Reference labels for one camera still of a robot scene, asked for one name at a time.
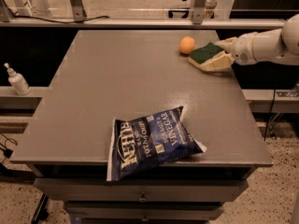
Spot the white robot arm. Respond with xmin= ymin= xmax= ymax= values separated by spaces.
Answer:
xmin=197 ymin=15 xmax=299 ymax=72

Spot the lower grey drawer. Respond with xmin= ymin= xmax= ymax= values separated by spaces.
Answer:
xmin=64 ymin=202 xmax=224 ymax=221

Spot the right metal frame post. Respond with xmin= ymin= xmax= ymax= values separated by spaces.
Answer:
xmin=191 ymin=0 xmax=206 ymax=24

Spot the black cable on shelf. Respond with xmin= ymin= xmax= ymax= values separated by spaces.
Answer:
xmin=0 ymin=0 xmax=110 ymax=24

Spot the green and yellow sponge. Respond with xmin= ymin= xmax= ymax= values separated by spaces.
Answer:
xmin=188 ymin=43 xmax=225 ymax=71

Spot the white pump bottle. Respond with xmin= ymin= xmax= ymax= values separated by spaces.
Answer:
xmin=4 ymin=63 xmax=31 ymax=96

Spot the blue kettle chips bag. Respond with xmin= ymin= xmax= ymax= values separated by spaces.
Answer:
xmin=107 ymin=106 xmax=206 ymax=182

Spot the left metal frame post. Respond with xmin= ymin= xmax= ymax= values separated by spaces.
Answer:
xmin=69 ymin=0 xmax=87 ymax=22

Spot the metal frame post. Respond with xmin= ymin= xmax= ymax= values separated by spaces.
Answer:
xmin=191 ymin=0 xmax=206 ymax=24
xmin=69 ymin=0 xmax=87 ymax=22

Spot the upper grey drawer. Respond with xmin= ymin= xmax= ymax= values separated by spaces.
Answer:
xmin=34 ymin=178 xmax=249 ymax=203

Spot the grey drawer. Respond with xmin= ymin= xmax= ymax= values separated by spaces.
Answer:
xmin=64 ymin=202 xmax=224 ymax=221
xmin=34 ymin=178 xmax=249 ymax=203

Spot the orange fruit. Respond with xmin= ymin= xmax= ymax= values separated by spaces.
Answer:
xmin=179 ymin=36 xmax=195 ymax=54

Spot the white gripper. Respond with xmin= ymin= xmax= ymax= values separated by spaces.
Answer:
xmin=200 ymin=32 xmax=257 ymax=72

